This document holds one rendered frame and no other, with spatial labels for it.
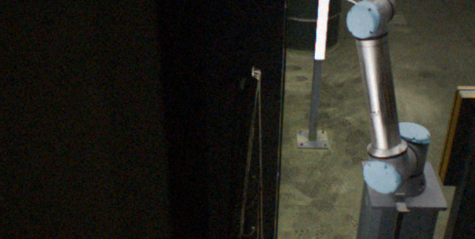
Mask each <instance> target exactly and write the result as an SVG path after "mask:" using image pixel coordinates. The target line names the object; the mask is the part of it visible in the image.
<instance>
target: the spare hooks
mask: <svg viewBox="0 0 475 239"><path fill-rule="evenodd" d="M254 73H255V74H254ZM260 76H261V73H260V70H259V69H257V68H255V67H254V60H250V61H249V64H245V65H244V66H243V69H242V72H241V80H240V81H239V89H244V80H245V79H246V78H247V77H249V78H253V77H254V78H255V80H254V96H253V101H252V108H251V113H250V117H249V125H248V129H247V133H246V139H245V144H244V153H243V162H242V165H241V172H240V176H239V177H238V179H239V184H238V189H237V199H236V202H235V206H234V213H233V216H232V223H231V225H232V226H239V232H238V238H237V239H241V235H243V236H249V235H252V234H253V233H254V226H252V228H251V230H250V231H249V232H245V233H244V232H243V222H244V221H245V220H246V216H244V217H243V214H244V209H245V208H249V207H250V206H251V205H252V204H253V203H254V200H255V199H256V198H257V239H258V235H259V185H260V239H263V230H262V226H263V219H262V180H261V176H262V169H261V132H260V127H261V126H260ZM256 101H257V118H258V181H257V184H258V191H257V192H256V193H255V195H254V198H253V199H250V200H248V199H246V191H247V185H250V184H252V183H253V182H254V180H255V176H253V177H252V179H251V180H250V181H248V176H249V163H250V155H251V149H252V139H253V133H254V118H255V111H256ZM239 194H240V197H239ZM242 195H243V201H242V205H241V200H242ZM238 199H239V201H238ZM245 202H246V203H249V204H247V205H245ZM238 207H239V208H240V209H241V217H240V223H236V224H235V219H236V212H237V208H238Z"/></svg>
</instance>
